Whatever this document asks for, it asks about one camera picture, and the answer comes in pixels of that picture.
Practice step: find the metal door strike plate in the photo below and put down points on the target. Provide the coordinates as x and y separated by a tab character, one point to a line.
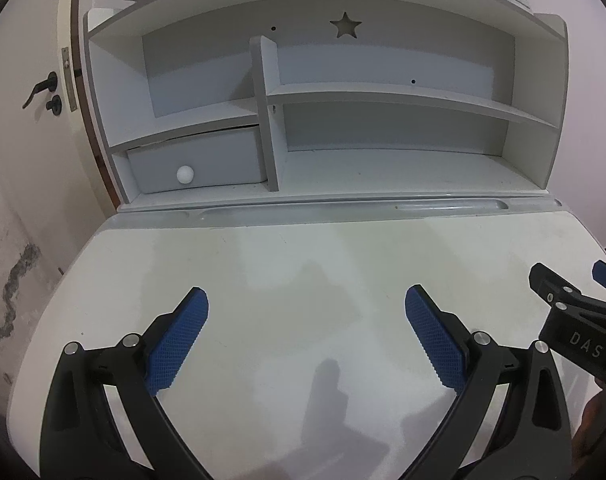
69	80

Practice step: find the grey white desk shelf unit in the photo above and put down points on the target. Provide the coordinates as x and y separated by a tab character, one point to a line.
383	125

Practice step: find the white door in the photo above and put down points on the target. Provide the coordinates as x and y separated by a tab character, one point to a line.
28	150

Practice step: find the black door lock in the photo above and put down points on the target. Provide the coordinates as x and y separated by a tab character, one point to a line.
54	105

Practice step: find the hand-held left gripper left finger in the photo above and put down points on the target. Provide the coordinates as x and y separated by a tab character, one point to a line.
178	342

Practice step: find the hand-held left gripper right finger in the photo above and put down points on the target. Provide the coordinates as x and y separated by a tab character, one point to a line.
435	340

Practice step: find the grey drawer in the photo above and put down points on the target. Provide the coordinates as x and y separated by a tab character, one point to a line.
208	160

